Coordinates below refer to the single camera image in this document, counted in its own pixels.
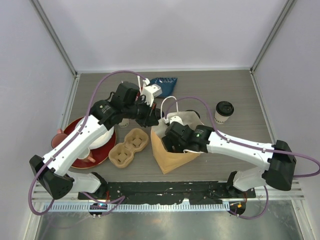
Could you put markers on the pink mug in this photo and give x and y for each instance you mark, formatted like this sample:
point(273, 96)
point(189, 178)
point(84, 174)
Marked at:
point(58, 138)

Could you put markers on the stack of white paper cups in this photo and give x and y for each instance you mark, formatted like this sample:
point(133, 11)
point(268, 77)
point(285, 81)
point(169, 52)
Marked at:
point(124, 123)

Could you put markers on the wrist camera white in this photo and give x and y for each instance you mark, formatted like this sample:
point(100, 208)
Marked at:
point(150, 91)
point(173, 119)

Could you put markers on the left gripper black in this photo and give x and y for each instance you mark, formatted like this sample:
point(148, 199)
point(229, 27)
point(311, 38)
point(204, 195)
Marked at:
point(151, 118)

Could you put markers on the white paper plates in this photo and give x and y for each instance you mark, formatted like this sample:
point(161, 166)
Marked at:
point(102, 140)

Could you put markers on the brown pulp cup carrier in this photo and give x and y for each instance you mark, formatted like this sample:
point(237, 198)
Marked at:
point(122, 154)

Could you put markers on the blue ceramic leaf dish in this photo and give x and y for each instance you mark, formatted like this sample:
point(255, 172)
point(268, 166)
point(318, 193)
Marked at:
point(167, 85)

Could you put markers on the red round tray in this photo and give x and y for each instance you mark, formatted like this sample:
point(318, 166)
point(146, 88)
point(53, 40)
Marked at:
point(99, 154)

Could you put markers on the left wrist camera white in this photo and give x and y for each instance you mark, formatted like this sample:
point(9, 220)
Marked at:
point(150, 91)

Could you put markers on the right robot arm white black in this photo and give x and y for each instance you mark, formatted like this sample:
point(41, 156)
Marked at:
point(274, 164)

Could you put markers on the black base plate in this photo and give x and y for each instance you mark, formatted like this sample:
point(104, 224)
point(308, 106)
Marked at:
point(173, 192)

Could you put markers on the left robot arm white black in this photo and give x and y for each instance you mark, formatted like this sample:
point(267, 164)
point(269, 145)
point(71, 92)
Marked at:
point(52, 170)

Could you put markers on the red straw holder cup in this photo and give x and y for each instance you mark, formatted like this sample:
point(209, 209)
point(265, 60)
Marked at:
point(137, 96)

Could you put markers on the white slotted cable duct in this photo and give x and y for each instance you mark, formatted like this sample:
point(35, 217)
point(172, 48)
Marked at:
point(92, 207)

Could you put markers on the brown paper bag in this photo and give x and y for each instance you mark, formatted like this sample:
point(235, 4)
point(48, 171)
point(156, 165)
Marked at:
point(167, 152)

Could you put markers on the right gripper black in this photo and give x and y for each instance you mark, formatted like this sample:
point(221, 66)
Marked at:
point(169, 142)

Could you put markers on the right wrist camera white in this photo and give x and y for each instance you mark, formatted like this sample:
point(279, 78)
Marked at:
point(173, 119)

